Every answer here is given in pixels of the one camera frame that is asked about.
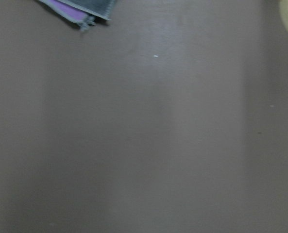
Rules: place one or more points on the grey folded cloth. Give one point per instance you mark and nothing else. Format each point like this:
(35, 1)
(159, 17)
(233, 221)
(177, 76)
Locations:
(81, 12)

